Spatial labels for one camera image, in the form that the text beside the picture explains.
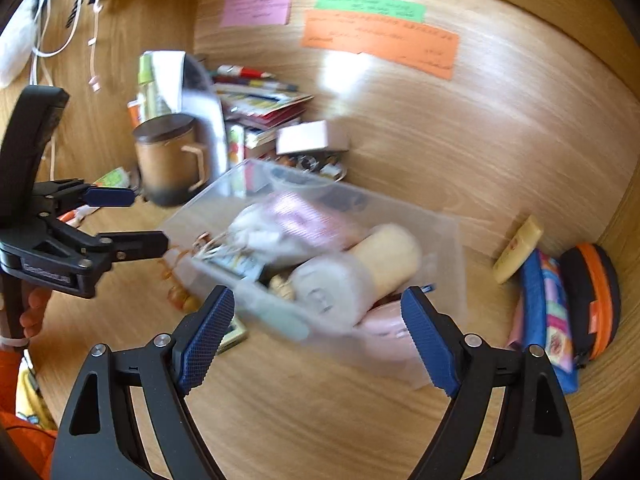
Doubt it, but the amber bead bracelet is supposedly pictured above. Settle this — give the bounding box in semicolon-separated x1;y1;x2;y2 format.
160;247;201;311

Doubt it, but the white towel roll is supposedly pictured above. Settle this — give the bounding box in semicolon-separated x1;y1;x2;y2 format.
290;252;373;331

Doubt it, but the green bottle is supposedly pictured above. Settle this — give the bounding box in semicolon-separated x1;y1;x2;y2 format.
137;52;156;116

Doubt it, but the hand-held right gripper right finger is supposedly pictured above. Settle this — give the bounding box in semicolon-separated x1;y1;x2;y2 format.
400;286;583;480

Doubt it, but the green edged card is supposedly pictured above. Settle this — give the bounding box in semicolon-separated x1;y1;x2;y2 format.
220;317;248;356

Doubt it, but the yellow lotion tube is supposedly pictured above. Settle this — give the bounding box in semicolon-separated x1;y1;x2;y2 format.
492;215;544;285

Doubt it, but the clear plastic storage box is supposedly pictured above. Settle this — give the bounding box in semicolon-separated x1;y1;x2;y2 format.
162;157;468;391

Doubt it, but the pink sticky note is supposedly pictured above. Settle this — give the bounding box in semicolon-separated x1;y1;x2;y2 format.
220;0;293;28

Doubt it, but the green yellow tube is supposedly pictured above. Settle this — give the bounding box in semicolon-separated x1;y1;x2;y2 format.
92;167;132;191

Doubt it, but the orange sticky note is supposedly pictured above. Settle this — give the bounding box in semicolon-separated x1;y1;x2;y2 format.
301;9;461;81

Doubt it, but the clear plastic cup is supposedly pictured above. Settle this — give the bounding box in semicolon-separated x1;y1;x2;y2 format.
270;167;336;196

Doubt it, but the white cable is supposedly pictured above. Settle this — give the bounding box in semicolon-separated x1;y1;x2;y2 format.
30;0;83;86

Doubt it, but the white cloth pouch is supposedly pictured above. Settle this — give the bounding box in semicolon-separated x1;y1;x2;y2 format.
227;205;301;261

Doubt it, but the pink cloth pouch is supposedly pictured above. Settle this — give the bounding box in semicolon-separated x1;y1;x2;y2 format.
265;192;366;251

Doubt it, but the blue patchwork pencil case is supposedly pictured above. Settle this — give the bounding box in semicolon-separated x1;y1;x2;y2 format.
520;249;581;395

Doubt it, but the person's left hand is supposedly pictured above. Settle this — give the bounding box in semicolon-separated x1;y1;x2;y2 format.
20;287;51;343

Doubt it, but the pink tipped cable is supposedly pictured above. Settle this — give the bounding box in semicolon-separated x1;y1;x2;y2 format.
87;5;103;92

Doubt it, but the orange clothing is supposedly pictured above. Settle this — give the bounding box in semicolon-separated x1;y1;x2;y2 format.
0;347;58;480

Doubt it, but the pink flat case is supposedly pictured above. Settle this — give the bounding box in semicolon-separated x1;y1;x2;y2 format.
506;300;526;352

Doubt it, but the bowl of colourful stones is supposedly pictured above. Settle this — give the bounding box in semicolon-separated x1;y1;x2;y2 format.
277;152;348;183

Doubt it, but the white cardboard box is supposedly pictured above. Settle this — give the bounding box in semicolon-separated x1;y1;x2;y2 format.
276;120;351;156

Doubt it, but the pink soft pouch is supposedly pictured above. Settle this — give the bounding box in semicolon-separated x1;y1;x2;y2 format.
360;300;426;361

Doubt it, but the black orange zip case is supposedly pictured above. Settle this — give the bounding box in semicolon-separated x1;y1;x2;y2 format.
557;243;622;368

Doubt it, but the yellow printed cloth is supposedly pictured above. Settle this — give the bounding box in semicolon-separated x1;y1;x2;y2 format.
17;365;57;428

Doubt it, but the wooden desktop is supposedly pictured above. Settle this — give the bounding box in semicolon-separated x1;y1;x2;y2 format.
0;75;640;480

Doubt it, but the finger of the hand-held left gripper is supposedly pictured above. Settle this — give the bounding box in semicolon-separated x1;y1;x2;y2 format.
30;179;136;217
30;212;170;272

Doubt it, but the brown lidded mug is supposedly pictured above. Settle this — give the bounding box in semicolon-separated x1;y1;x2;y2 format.
131;114;208;207

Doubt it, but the stack of books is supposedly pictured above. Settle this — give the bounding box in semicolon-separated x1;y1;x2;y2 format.
210;62;316;148

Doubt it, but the green sticky note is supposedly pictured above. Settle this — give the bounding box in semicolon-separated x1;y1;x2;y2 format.
315;0;427;23

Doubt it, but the orange white small packet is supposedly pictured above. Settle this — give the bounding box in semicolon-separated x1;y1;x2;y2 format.
60;207;96;226

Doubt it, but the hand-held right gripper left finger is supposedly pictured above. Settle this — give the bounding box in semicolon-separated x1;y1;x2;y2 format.
50;285;236;480

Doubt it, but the green packet white label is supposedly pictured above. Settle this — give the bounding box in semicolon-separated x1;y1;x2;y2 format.
197;247;266;283

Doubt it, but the white cloth bag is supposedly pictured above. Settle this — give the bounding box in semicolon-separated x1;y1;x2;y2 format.
0;0;38;88

